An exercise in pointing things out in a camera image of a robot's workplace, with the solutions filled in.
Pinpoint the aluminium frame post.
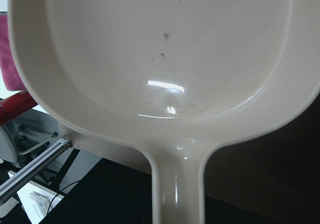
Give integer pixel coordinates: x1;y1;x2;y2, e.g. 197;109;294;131
0;138;72;206

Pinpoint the beige plastic dustpan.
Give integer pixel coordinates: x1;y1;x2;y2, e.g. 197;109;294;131
8;0;320;224

